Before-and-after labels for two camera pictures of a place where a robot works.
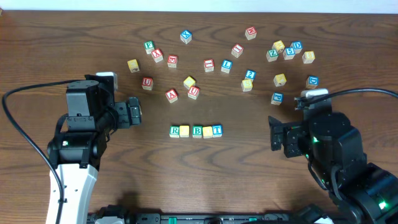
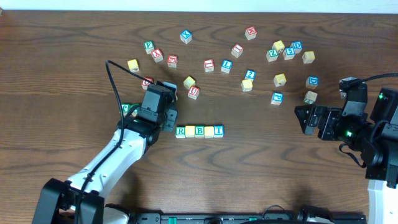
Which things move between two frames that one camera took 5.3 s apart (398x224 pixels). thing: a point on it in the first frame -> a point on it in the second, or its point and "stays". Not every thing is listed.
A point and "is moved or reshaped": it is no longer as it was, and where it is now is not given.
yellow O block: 184,130 is moved or reshaped
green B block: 197,131 is moved or reshaped
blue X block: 186,36 stays
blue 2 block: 250,74 stays
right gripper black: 277,134 -> 323,123
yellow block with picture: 279,45 stays
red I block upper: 237,50 stays
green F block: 149,46 stays
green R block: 174,131 is moved or reshaped
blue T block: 217,130 stays
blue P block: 277,98 stays
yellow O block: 207,132 stays
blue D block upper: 297,46 stays
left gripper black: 134,111 -> 171,117
